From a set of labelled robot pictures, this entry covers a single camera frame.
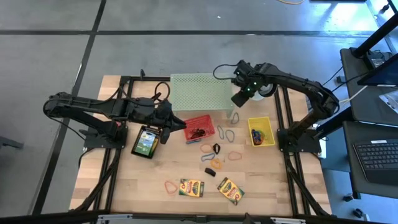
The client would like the yellow plastic basket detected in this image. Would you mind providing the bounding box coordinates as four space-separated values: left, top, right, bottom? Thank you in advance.
247 116 276 147

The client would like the black aluminium table frame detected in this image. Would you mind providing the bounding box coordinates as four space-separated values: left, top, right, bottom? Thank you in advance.
70 68 332 218

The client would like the black power adapter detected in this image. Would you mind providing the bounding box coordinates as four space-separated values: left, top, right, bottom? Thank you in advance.
366 50 388 68

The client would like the clear plastic sheet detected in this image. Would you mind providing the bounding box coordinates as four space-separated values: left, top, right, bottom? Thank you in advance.
378 89 398 114

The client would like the black side desk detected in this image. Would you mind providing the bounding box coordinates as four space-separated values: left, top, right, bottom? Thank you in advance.
340 47 398 125
341 120 398 200

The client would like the red plastic basket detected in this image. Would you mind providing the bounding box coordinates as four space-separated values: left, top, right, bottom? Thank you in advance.
183 114 216 142

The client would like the black stand pole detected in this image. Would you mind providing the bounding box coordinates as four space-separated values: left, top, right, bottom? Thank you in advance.
351 12 398 58

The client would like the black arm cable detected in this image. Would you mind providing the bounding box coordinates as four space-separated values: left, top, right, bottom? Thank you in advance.
154 81 171 101
213 63 240 81

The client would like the black frame crossbar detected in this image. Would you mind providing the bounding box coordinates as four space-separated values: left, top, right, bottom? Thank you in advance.
0 210 398 224

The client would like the black plastic basket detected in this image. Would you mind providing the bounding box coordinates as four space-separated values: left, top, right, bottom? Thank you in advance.
130 124 163 160

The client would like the grey furniture foot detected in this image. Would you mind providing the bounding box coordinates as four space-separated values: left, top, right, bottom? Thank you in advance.
0 136 25 150

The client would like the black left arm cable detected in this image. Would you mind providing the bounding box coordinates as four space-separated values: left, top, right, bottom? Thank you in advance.
154 81 171 101

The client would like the Crayola crayon box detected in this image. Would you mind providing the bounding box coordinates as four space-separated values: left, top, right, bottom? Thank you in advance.
178 178 205 198
134 129 160 157
216 177 246 206

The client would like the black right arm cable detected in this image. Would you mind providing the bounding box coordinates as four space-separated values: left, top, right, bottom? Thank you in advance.
213 63 240 81

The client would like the silver metal bracket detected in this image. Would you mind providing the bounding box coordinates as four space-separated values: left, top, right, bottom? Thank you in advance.
97 213 134 224
269 217 307 224

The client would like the yellow floor cable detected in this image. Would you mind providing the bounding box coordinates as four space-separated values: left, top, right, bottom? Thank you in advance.
275 0 306 6

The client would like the black laptop keyboard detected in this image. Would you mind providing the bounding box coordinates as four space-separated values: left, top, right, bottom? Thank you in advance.
353 139 398 185

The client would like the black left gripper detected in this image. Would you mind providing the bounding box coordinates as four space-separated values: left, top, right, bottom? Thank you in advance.
152 100 187 145

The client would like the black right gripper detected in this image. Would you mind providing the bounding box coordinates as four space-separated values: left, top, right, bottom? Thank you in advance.
231 60 268 108

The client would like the green perforated metal shelf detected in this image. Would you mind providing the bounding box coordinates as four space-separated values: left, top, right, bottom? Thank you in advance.
170 73 234 119

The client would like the black monitor screen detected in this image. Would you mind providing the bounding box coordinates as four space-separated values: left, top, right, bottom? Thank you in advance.
356 52 398 88

